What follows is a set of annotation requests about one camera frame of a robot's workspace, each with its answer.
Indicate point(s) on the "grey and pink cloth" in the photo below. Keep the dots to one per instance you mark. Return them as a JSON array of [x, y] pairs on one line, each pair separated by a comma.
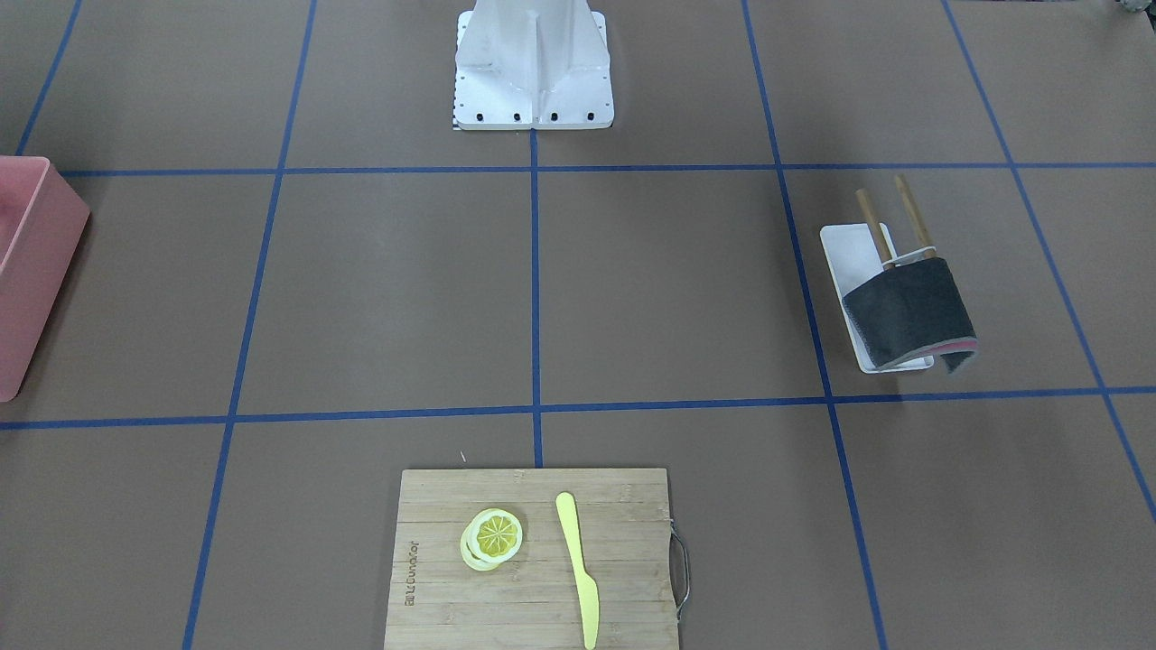
[[911, 312]]

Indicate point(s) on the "yellow lemon slice toy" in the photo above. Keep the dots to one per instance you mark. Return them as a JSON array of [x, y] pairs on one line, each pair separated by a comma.
[[491, 538]]

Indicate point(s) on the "bamboo cutting board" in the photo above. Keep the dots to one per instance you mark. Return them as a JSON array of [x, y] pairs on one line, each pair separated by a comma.
[[530, 602]]

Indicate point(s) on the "yellow plastic knife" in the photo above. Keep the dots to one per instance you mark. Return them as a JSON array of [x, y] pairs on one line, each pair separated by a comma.
[[585, 585]]

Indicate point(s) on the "white rectangular tray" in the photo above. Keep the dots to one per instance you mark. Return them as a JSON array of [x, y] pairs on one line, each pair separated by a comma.
[[852, 260]]

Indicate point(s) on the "pink plastic bin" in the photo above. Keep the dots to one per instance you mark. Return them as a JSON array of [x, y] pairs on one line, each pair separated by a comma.
[[43, 220]]

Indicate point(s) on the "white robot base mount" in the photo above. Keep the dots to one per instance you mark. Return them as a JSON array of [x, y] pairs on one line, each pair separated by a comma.
[[532, 65]]

